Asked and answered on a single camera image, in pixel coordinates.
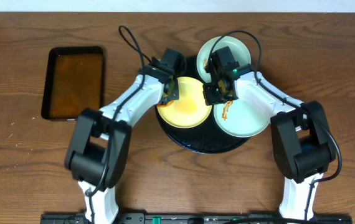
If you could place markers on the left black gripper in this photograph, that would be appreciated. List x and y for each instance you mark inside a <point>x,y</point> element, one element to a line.
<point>170,91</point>

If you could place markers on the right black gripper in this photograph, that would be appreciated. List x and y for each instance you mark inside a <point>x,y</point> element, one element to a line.
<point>209,98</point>

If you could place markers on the yellow plate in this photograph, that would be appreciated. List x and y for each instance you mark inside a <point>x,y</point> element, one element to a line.
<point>190,109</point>

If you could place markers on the light green plate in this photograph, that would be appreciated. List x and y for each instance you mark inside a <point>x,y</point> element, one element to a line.
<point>239,119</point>
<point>239,51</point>

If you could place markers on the green and orange sponge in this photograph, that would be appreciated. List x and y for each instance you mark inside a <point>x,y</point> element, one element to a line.
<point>165,104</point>

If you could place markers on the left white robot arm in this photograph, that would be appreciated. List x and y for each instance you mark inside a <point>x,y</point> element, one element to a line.
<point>97,153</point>

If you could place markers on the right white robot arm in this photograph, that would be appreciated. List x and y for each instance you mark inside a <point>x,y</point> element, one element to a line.
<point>303,146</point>

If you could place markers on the round black serving tray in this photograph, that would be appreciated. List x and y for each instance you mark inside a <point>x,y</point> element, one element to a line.
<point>206,138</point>

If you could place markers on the black rectangular water tray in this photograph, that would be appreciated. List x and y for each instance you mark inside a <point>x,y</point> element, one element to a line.
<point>74,81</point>

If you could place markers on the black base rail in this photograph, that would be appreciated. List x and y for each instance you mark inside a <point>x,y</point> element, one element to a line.
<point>141,218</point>

